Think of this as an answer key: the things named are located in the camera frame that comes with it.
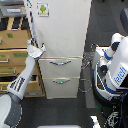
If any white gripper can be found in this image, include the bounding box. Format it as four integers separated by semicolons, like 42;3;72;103
26;39;46;59

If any white fridge door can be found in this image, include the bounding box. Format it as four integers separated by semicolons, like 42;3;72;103
24;0;91;58

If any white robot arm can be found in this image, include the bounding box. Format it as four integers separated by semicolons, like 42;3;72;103
0;40;46;128

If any upper fridge drawer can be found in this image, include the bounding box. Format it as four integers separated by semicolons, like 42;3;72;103
39;58;82;79

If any fridge drawer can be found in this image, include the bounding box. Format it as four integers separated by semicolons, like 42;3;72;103
39;58;82;79
43;78;79;99

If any lower fridge drawer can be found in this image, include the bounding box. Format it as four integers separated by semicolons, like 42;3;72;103
43;78;79;99

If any wooden shelf rack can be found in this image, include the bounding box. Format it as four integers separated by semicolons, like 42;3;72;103
0;16;46;98

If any white refrigerator body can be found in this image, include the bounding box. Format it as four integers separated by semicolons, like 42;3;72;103
24;0;92;99

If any green android sticker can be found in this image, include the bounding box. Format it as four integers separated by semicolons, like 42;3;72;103
37;2;49;17

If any grey box on shelf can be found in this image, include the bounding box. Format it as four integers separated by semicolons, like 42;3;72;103
0;5;26;17

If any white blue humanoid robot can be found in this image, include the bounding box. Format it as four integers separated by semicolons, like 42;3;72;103
92;33;128;105

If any cable coil on floor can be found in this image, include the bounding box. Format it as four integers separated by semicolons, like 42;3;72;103
78;78;93;94

